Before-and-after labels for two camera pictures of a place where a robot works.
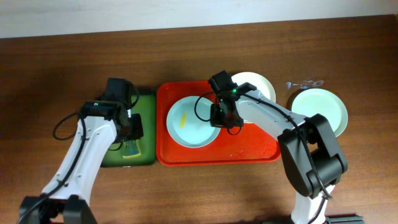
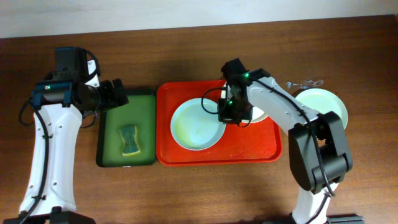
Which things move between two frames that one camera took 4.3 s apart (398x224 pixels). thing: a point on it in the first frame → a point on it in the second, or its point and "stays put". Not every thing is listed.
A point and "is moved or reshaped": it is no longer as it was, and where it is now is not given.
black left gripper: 135,127 → 115,94
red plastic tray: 251,145 stays put
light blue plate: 185,127 is moved or reshaped
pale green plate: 309,102 stays put
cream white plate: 260,83 is moved or reshaped
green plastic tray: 146,105 stays put
